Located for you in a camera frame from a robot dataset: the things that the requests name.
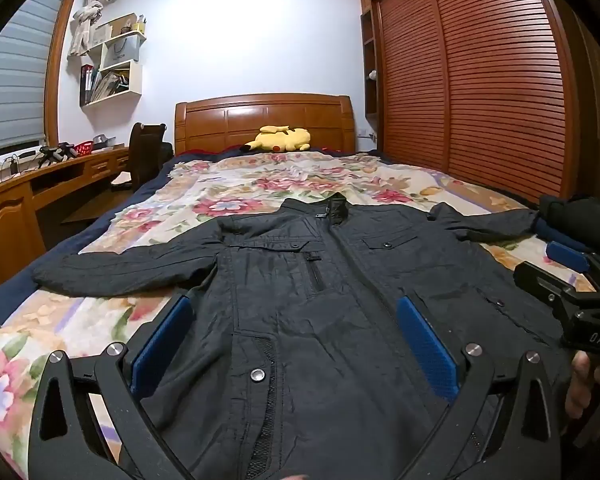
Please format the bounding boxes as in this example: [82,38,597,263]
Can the dark folded clothes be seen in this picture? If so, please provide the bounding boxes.
[532,194,600,256]

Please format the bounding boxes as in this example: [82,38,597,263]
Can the navy bed sheet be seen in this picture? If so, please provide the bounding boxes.
[0,152,181,301]

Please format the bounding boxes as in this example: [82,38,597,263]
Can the grey paper bag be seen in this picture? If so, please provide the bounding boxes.
[102,35,141,69]

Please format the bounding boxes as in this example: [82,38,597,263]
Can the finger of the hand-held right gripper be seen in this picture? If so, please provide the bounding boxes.
[546,241,592,275]
[513,261,581,311]

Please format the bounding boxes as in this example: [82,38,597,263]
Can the yellow plush toy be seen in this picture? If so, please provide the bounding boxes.
[240,125,312,154]

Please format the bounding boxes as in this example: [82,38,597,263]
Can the person's right hand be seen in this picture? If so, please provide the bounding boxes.
[565,350,600,421]

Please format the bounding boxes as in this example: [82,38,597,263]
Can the dark desk chair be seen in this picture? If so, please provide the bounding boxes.
[111,122,174,194]

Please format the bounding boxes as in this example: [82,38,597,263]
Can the black jacket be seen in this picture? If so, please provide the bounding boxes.
[31,192,576,480]

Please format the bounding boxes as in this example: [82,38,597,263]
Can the wooden desk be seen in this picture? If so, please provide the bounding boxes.
[0,145,132,303]

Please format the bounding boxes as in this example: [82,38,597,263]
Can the pale hanging bundle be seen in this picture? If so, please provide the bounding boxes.
[67,0,119,59]

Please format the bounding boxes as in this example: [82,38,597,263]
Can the floral blanket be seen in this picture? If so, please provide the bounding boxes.
[0,152,597,468]

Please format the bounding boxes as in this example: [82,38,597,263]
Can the grey window blind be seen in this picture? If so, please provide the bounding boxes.
[0,0,65,155]

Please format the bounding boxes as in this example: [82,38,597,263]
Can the wooden bed headboard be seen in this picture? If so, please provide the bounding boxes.
[174,93,356,157]

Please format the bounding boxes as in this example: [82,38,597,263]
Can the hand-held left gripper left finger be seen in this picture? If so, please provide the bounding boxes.
[27,294,196,480]

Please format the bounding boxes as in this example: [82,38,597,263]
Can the white wall shelf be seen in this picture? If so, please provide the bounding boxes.
[79,12,147,107]

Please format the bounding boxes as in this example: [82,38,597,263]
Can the black binder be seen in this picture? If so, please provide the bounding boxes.
[80,64,95,106]

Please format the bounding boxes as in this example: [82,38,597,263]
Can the wooden louvred wardrobe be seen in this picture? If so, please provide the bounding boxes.
[357,0,600,208]

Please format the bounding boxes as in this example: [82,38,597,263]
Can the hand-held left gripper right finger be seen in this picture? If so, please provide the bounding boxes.
[395,296,568,480]

